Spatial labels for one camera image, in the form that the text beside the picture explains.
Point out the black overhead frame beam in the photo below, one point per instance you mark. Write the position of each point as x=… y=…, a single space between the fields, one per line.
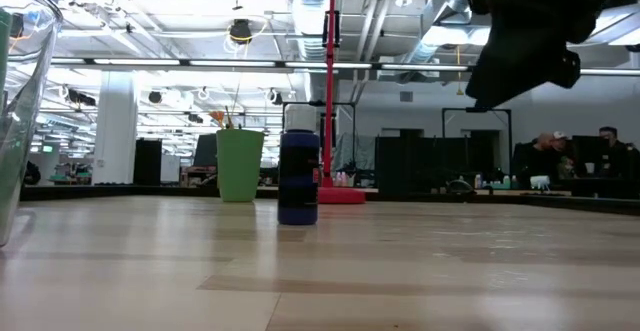
x=240 y=64

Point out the black monitor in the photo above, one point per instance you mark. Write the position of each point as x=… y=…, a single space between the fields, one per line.
x=590 y=148
x=205 y=151

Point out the red desk lamp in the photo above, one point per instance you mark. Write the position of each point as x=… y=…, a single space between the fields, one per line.
x=328 y=71

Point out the person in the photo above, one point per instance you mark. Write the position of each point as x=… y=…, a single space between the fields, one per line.
x=562 y=153
x=617 y=151
x=532 y=161

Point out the green cup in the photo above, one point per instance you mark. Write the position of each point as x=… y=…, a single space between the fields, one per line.
x=240 y=171

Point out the black cabinet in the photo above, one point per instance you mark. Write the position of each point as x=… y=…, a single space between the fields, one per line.
x=147 y=161

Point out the white building pillar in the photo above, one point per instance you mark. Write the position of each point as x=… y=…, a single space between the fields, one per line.
x=115 y=126

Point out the clear plastic tray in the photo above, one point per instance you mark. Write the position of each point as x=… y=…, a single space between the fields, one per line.
x=30 y=121

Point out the small white object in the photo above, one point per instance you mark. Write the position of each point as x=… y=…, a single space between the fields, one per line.
x=539 y=181

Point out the black frame stand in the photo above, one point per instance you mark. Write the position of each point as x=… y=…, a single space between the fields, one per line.
x=500 y=111
x=345 y=103

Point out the orange-tipped paintbrush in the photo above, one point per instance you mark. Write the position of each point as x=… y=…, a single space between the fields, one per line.
x=218 y=117

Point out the dark blue paint bottle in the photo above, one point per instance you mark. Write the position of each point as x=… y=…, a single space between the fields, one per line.
x=298 y=171

